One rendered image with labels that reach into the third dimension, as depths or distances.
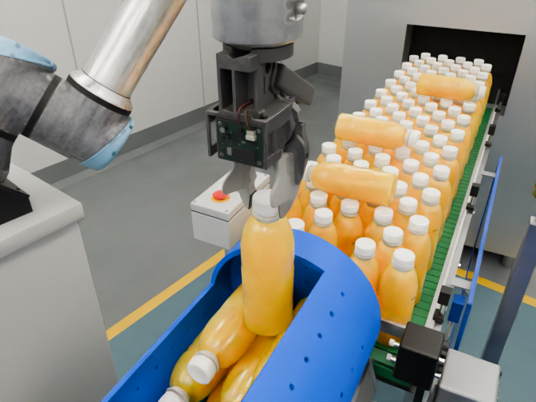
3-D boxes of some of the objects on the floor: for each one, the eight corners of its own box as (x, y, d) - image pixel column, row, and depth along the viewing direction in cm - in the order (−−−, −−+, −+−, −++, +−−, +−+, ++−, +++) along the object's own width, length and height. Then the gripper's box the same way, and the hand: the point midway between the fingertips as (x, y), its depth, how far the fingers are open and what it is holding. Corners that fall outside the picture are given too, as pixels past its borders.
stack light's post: (432, 497, 156) (529, 223, 99) (435, 486, 159) (530, 214, 102) (445, 503, 155) (550, 229, 97) (447, 491, 158) (550, 218, 100)
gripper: (180, 45, 45) (198, 226, 57) (289, 60, 41) (285, 254, 52) (226, 28, 52) (234, 194, 63) (325, 39, 47) (314, 215, 59)
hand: (268, 200), depth 59 cm, fingers closed on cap, 4 cm apart
